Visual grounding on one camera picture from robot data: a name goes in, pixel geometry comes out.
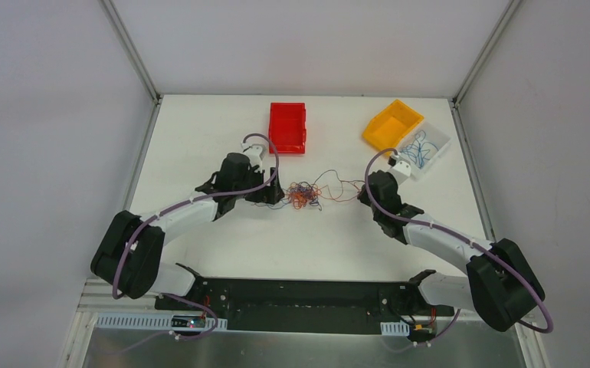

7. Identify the orange purple wire bundle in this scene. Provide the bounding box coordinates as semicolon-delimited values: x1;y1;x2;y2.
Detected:
254;169;367;212

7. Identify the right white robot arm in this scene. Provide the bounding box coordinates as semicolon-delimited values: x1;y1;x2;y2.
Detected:
359;170;554;334

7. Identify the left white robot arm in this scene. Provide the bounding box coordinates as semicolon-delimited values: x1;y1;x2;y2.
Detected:
90;152;284;310

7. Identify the yellow plastic bin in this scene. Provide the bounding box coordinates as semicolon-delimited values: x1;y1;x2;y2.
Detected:
362;100;424;151

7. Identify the clear white plastic bin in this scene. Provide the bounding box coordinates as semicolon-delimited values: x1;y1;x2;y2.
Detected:
397;121;451;181

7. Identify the red plastic bin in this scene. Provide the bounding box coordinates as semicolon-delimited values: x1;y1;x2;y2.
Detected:
268;102;306;155

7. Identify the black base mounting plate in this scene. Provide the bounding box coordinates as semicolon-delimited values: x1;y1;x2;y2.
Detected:
153;277;454;337

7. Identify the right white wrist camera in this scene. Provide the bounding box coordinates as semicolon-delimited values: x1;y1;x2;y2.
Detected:
387;155;412;186

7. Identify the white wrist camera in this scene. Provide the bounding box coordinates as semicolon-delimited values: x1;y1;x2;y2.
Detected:
387;155;412;186
241;143;267;172

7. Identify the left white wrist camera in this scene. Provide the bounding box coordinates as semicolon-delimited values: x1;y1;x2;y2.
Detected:
241;143;267;172

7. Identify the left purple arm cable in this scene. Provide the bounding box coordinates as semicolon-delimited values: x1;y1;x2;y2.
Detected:
111;133;280;301

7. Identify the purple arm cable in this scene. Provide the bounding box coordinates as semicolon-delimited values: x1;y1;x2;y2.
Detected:
363;148;555;334
111;133;280;301

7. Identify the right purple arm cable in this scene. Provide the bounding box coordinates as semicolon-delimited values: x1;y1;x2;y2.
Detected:
363;148;555;334

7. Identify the right white cable duct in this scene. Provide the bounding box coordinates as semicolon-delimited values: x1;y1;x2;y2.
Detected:
380;321;410;337

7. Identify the white cable duct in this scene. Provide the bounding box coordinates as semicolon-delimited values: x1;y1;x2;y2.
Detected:
380;321;410;337
95;312;228;332

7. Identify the left white cable duct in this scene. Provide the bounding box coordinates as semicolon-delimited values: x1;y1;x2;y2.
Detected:
95;312;228;332

